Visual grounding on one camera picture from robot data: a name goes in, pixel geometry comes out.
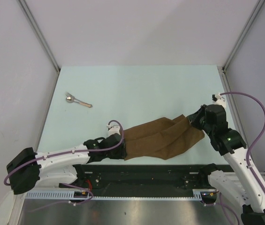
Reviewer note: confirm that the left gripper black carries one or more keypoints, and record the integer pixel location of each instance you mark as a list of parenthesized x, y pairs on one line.
[(121, 153)]

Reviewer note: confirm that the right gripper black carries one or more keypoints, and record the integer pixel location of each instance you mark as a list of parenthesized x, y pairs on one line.
[(193, 117)]

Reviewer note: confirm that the brown cloth napkin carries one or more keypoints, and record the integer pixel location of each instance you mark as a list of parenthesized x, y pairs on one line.
[(162, 138)]

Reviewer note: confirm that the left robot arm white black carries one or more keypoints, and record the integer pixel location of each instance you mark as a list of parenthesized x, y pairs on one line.
[(31, 169)]

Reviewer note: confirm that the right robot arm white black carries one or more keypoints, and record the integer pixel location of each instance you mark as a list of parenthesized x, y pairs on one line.
[(250, 196)]

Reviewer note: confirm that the silver metal spoon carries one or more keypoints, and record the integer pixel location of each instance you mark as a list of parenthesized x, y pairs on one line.
[(86, 104)]

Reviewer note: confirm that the silver metal fork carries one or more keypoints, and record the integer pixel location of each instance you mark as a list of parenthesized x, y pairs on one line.
[(72, 96)]

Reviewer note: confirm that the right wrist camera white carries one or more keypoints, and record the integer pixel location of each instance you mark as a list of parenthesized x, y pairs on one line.
[(217, 99)]

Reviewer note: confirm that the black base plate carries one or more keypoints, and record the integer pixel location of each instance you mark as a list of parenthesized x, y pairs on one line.
[(178, 176)]

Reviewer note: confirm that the white slotted cable duct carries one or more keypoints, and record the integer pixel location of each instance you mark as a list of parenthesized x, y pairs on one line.
[(78, 195)]

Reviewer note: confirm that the aluminium frame post right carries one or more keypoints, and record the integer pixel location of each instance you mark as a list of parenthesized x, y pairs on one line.
[(241, 38)]

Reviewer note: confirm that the aluminium frame post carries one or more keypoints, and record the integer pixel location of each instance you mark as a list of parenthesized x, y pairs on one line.
[(38, 33), (241, 38)]

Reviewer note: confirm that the aluminium frame post left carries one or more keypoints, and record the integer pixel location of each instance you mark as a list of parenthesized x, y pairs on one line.
[(38, 33)]

